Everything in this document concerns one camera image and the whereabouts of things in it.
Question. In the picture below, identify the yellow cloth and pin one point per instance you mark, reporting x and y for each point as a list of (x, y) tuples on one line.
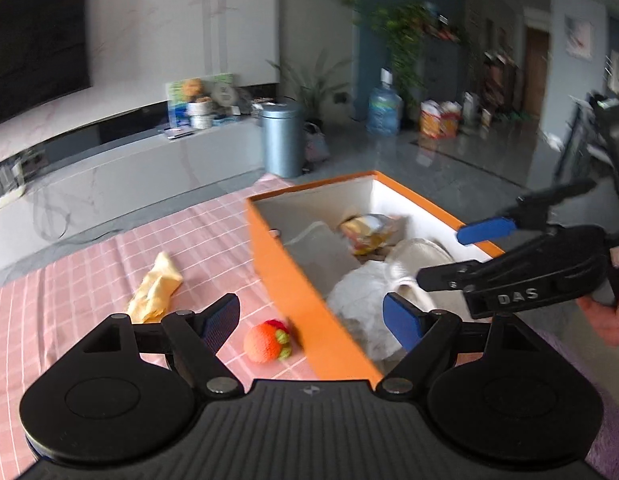
[(157, 287)]

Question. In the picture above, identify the yellow snack packet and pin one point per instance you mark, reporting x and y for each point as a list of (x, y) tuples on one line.
[(372, 232)]

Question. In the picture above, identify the orange cardboard box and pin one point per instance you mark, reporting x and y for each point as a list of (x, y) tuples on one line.
[(299, 280)]

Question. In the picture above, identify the grey metal trash can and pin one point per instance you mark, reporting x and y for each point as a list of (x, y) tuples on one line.
[(282, 140)]

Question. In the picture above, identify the black wall television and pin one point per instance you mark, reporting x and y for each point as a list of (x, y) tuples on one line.
[(34, 45)]

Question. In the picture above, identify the orange and white bag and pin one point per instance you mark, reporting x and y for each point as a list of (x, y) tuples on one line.
[(430, 120), (451, 119)]

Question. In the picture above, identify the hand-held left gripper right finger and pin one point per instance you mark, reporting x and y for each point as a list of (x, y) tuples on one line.
[(402, 317)]

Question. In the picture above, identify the round paper fan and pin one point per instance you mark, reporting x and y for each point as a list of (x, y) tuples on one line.
[(224, 97)]

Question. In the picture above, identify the leafy floor plant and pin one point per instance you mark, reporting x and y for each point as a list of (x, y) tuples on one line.
[(314, 85)]

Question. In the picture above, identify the brown wooden door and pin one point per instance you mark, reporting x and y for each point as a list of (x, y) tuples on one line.
[(535, 75)]

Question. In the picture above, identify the green climbing vine plant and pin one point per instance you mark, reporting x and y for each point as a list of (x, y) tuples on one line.
[(404, 40)]

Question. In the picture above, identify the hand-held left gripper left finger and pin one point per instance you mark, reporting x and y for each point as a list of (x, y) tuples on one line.
[(222, 312)]

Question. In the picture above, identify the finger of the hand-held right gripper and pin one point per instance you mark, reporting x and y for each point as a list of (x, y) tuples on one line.
[(442, 275), (484, 230)]

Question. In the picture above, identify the person's right hand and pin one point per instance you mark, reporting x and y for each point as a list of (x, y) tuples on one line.
[(609, 320)]

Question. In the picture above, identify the white plastic bag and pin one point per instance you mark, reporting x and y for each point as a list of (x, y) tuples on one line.
[(362, 295)]

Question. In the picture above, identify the framed wall picture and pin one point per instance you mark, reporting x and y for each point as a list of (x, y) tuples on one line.
[(578, 36)]

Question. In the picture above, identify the dark wooden shelf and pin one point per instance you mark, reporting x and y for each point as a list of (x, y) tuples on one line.
[(499, 85)]

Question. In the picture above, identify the pink bag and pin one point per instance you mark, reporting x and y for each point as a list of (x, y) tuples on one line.
[(317, 145)]

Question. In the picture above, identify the grey cloth in box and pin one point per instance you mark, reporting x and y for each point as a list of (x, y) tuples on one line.
[(319, 255)]

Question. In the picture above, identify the illustrated desk calendar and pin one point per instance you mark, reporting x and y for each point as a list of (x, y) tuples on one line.
[(175, 100)]

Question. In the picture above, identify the pink checked tablecloth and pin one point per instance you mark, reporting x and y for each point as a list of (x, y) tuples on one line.
[(89, 280)]

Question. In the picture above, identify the person's purple fleece clothing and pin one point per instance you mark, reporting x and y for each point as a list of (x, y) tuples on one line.
[(604, 410)]

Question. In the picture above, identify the blue water jug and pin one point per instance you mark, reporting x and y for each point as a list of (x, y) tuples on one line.
[(384, 107)]

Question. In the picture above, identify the orange knitted fruit toy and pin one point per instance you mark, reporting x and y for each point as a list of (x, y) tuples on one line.
[(262, 342)]

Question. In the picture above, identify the grey marble television console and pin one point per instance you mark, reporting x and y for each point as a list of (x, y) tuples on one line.
[(139, 175)]

